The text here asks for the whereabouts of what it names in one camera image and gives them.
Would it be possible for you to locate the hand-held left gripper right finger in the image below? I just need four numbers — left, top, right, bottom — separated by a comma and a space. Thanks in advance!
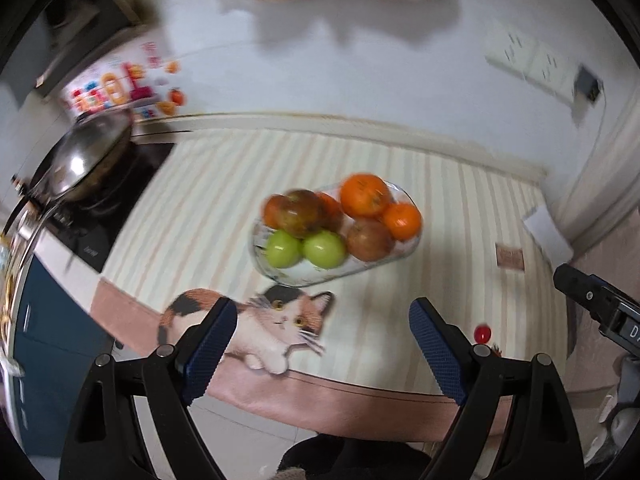
408, 296, 586, 480

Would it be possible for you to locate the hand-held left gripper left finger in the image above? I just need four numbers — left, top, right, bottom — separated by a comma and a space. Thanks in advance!
59, 296, 238, 480

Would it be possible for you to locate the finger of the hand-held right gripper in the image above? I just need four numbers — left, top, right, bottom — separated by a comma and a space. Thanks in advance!
553, 263, 626, 333

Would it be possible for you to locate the oval floral ceramic plate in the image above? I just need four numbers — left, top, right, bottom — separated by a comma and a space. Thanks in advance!
251, 180, 421, 288

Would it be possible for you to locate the green apple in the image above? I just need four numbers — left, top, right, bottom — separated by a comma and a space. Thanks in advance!
265, 230, 304, 268
302, 230, 347, 269

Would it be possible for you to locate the brown tomato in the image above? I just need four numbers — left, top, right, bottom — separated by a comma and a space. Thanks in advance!
346, 219, 394, 262

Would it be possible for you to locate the small orange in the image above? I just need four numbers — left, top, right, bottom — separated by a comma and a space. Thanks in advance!
317, 191, 347, 233
382, 201, 423, 241

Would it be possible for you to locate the dark red tomato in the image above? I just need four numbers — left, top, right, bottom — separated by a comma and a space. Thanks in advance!
263, 194, 288, 231

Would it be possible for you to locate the green-brown tomato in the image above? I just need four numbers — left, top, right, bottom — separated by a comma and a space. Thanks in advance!
277, 189, 326, 239

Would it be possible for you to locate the large orange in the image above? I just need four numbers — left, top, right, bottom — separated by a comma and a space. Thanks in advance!
340, 173, 392, 219

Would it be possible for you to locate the white paper sheet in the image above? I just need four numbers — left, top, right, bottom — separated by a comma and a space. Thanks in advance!
522, 207, 574, 263

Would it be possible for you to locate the brown card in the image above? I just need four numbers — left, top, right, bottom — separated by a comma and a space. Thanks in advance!
495, 242, 525, 271

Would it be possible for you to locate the person's dark clothing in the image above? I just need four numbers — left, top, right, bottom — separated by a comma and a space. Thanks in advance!
277, 432, 433, 480

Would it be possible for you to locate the blue kitchen cabinet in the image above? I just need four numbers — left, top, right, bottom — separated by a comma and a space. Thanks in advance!
0, 255, 116, 461

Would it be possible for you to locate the striped cat-print table mat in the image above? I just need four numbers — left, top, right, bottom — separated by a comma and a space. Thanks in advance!
90, 127, 573, 443

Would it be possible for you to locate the black glass cooktop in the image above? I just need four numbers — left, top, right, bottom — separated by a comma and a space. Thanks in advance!
47, 142, 176, 273

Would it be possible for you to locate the black charger plug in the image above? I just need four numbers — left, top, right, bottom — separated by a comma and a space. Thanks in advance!
572, 65, 604, 106

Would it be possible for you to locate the steel wok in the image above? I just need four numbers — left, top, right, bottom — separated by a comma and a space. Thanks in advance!
2, 110, 135, 256

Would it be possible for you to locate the black range hood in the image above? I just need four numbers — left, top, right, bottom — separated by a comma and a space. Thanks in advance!
35, 0, 146, 98

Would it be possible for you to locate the white wall socket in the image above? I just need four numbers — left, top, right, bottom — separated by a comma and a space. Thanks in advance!
522, 42, 576, 96
485, 22, 538, 78

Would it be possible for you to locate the colourful wall decal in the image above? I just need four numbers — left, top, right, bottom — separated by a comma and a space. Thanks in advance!
65, 42, 187, 120

